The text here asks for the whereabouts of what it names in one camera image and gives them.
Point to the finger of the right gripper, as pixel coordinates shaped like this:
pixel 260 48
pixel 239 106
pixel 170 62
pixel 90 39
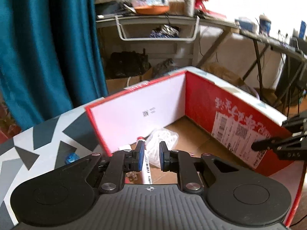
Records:
pixel 278 143
pixel 295 124

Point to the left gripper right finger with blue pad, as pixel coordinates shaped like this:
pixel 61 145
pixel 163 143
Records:
pixel 185 167

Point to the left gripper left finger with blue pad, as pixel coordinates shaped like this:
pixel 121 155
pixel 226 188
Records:
pixel 116 167

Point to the red white marker pen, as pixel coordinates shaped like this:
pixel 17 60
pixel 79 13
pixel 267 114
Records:
pixel 145 171

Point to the red cardboard box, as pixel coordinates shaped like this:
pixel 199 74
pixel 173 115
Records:
pixel 232 116

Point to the black key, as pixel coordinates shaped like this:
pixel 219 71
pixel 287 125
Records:
pixel 132 176

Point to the brown cardboard box on floor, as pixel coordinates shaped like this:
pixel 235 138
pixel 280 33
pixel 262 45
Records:
pixel 115 85

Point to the cluttered desk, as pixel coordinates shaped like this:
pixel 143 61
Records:
pixel 261 43

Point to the black bag under desk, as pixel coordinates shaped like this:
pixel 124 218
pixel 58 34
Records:
pixel 126 64

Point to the blue white paper cup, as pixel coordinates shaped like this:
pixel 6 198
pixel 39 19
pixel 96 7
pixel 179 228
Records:
pixel 264 25

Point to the teal blue curtain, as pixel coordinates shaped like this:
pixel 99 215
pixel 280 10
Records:
pixel 50 59

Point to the orange bowl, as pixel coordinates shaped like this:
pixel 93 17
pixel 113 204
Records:
pixel 152 10

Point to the cotton swab container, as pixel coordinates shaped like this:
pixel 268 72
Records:
pixel 176 7

